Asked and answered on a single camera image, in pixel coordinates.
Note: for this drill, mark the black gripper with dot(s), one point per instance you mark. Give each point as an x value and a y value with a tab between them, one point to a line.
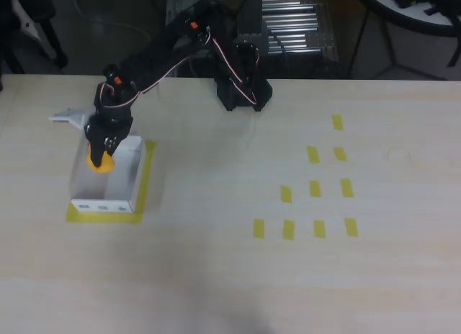
101	135

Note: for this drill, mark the yellow rubber duck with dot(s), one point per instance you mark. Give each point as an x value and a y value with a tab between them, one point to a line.
104	165

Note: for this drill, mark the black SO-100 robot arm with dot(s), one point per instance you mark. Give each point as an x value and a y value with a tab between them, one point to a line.
151	62

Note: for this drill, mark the white cardboard box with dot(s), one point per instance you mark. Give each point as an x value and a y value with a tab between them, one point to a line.
122	183

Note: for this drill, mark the white chair part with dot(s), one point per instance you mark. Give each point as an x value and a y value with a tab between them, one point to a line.
27	22

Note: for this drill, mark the yellow tape strip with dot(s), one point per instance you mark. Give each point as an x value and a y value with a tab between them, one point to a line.
319	229
259	229
286	194
288	229
337	122
313	154
346	188
351	227
315	188
339	153

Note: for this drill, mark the round white table black legs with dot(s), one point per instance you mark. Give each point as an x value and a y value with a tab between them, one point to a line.
407	21

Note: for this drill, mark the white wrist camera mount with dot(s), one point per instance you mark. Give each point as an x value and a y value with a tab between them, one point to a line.
72	115

